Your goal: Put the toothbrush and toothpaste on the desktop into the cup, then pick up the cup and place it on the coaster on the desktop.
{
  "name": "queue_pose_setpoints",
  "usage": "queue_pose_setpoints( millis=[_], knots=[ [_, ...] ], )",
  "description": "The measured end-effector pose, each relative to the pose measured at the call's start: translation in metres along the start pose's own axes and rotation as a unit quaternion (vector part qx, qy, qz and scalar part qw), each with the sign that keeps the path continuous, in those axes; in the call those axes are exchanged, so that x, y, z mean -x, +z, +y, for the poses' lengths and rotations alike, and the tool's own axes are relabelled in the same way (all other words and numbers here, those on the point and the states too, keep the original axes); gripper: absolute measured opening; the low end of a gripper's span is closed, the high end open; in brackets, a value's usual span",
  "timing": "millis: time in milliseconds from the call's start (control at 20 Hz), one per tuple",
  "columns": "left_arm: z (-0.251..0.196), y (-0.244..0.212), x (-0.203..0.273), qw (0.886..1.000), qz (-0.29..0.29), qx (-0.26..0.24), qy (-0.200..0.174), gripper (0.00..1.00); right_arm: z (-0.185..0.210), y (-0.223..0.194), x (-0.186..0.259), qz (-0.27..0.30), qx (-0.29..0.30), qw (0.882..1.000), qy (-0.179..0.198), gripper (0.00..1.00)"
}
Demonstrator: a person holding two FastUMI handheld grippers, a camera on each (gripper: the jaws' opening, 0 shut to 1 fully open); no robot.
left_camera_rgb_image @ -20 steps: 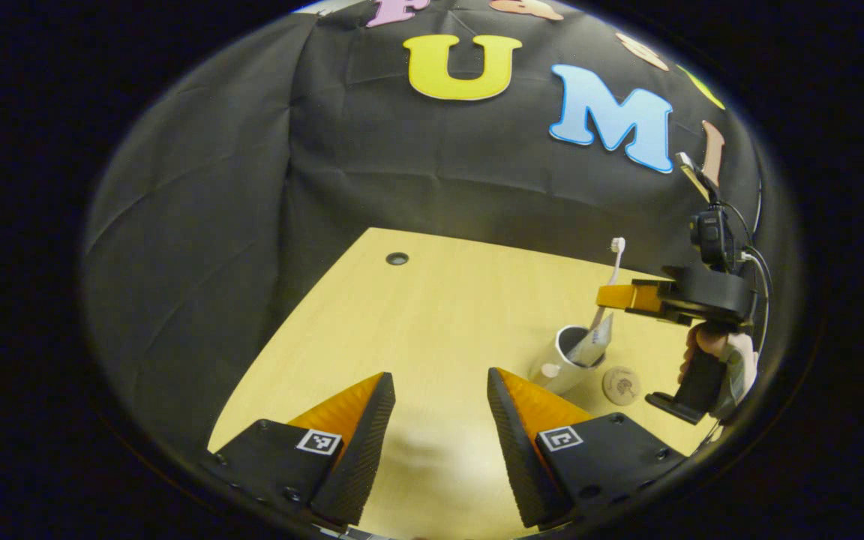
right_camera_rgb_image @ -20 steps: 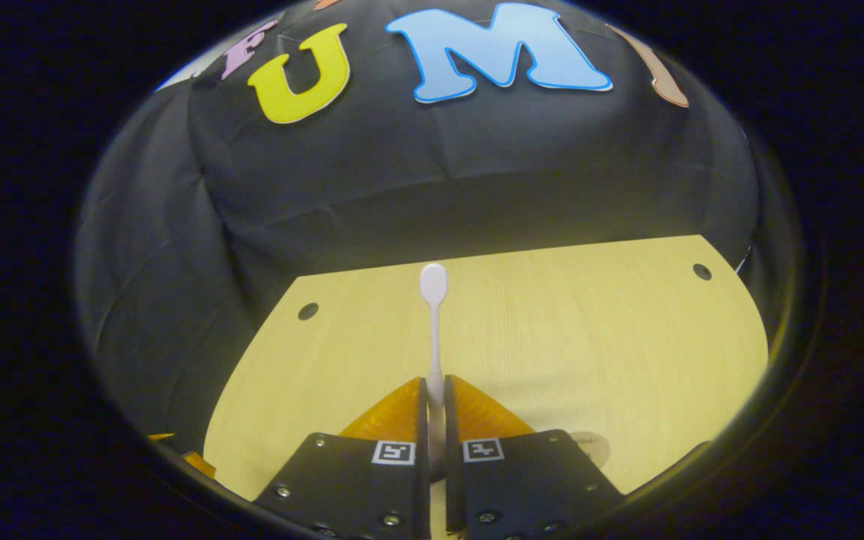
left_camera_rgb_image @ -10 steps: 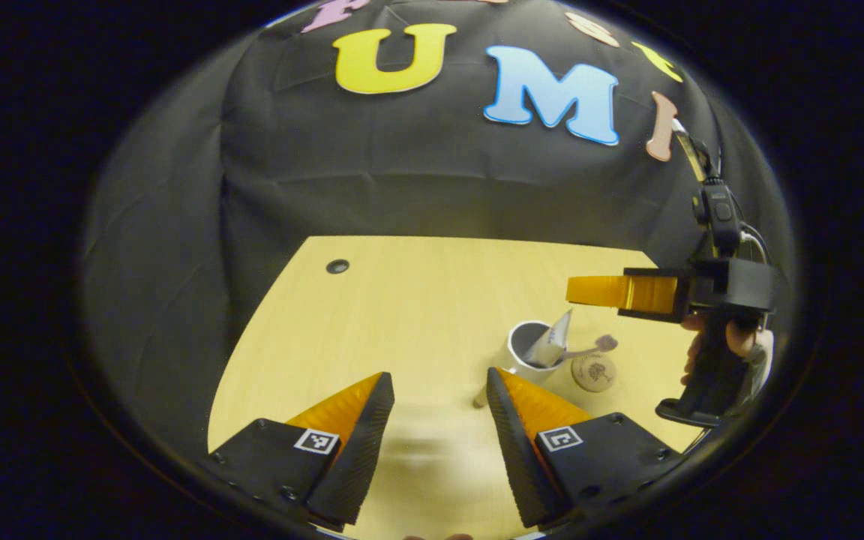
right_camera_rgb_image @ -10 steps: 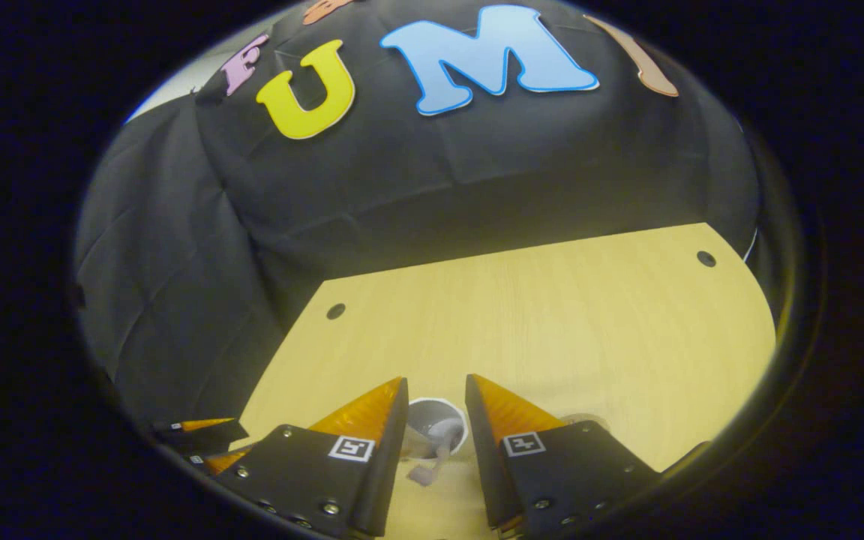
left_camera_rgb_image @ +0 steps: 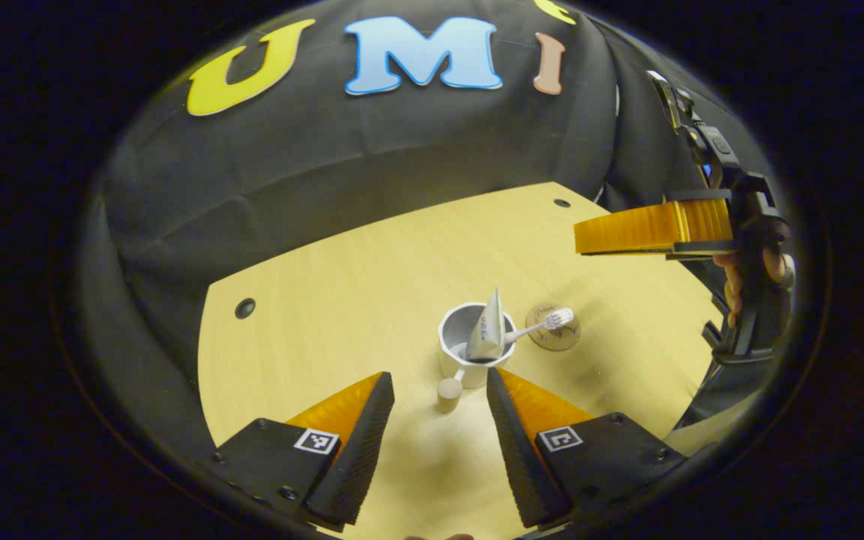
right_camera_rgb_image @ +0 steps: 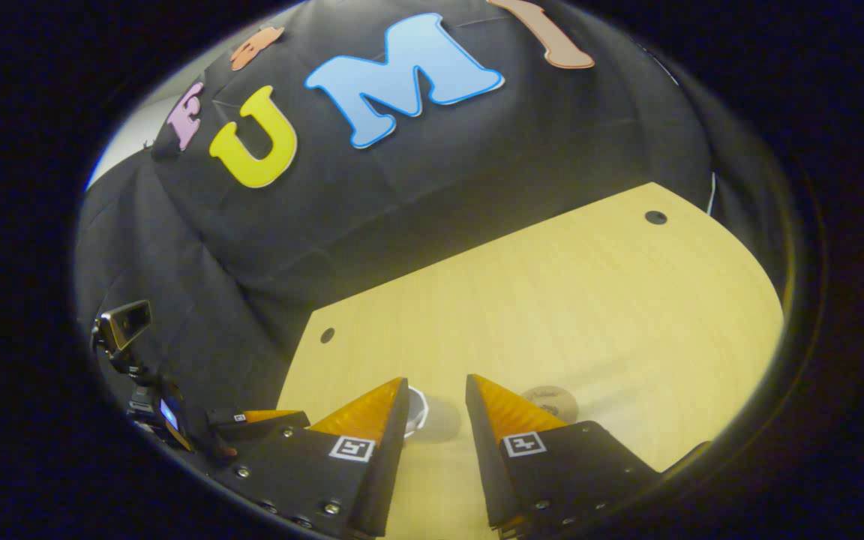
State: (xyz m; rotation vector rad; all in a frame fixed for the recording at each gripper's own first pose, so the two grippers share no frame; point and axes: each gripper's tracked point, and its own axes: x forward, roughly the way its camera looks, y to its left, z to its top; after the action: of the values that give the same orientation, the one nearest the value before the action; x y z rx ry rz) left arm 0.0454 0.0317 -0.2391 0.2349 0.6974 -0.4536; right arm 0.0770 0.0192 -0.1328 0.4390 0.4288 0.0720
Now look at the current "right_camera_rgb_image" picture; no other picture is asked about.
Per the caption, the round cork coaster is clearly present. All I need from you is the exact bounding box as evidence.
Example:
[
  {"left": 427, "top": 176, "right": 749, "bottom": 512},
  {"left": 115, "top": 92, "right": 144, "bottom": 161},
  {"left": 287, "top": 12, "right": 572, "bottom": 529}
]
[{"left": 520, "top": 385, "right": 580, "bottom": 425}]

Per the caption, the white cup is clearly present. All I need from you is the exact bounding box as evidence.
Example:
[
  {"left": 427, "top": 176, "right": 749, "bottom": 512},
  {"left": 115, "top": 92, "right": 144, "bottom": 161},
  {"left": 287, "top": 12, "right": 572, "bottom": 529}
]
[{"left": 404, "top": 386, "right": 463, "bottom": 443}]

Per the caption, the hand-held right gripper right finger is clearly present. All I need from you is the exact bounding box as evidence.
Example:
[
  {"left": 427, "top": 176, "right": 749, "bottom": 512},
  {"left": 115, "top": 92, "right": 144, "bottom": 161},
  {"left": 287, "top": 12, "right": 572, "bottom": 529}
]
[{"left": 466, "top": 373, "right": 662, "bottom": 540}]

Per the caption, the black backdrop cloth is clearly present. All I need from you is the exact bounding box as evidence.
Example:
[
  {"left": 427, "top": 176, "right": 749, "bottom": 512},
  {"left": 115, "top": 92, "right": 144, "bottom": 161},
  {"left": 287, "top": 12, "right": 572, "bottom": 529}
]
[{"left": 76, "top": 0, "right": 789, "bottom": 443}]

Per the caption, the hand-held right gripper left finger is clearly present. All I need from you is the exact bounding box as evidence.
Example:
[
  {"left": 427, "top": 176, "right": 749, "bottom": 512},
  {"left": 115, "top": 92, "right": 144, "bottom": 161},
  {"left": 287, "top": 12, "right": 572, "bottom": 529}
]
[{"left": 211, "top": 376, "right": 410, "bottom": 540}]

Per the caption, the wooden desktop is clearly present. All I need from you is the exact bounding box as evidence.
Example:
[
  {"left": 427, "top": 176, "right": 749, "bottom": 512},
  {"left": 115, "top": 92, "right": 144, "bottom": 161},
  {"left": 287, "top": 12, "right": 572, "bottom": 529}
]
[{"left": 276, "top": 181, "right": 785, "bottom": 540}]

